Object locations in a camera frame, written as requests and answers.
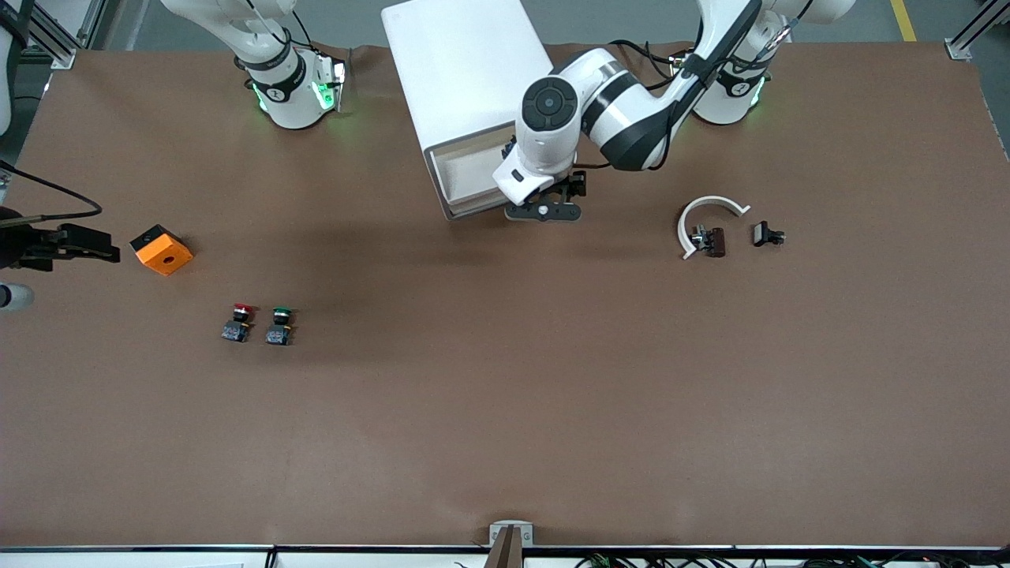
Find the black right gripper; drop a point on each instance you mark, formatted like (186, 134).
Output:
(24, 245)

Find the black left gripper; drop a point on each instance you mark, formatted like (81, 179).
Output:
(574, 184)

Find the white plastic drawer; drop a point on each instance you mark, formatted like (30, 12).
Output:
(465, 177)

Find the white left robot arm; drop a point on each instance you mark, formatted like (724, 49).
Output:
(623, 110)

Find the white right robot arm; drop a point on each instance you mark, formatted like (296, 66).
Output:
(292, 102)

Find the white drawer cabinet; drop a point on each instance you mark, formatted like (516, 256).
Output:
(458, 71)

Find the orange box with hole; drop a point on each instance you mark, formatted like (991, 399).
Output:
(162, 254)

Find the small brown black component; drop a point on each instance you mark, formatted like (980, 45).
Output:
(714, 241)

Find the small black clip component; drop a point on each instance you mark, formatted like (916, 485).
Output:
(764, 234)

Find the red push button switch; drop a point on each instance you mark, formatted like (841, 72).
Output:
(237, 322)

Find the aluminium frame post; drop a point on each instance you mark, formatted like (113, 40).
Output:
(959, 49)
(61, 55)

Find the green push button switch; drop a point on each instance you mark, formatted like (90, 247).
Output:
(279, 323)

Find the grey metal camera bracket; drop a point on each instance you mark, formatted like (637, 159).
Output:
(511, 532)

